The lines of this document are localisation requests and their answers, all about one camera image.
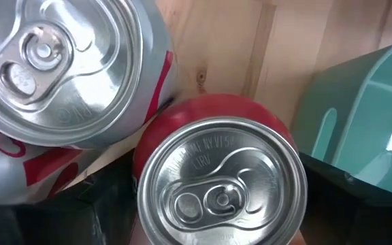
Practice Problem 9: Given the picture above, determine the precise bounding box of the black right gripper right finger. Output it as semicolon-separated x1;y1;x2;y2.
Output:
297;152;392;245

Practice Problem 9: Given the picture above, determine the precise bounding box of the silver soda can red print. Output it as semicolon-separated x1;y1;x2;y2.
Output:
0;0;178;206

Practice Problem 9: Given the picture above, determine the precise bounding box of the teal plastic bin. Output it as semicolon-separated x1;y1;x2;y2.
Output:
290;35;392;201

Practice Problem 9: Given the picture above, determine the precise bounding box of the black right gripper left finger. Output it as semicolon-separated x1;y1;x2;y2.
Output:
0;149;139;245

